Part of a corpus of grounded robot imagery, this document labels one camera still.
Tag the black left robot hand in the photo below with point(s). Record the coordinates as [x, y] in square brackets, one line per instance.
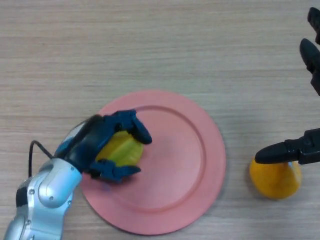
[90, 142]

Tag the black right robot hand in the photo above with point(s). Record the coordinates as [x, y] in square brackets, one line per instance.
[307, 150]

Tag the yellow green starfruit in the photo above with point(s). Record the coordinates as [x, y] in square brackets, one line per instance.
[122, 152]

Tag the pink round plate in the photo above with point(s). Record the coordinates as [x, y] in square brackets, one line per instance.
[180, 162]

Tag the orange yellow pear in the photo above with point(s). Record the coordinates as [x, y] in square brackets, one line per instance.
[275, 182]

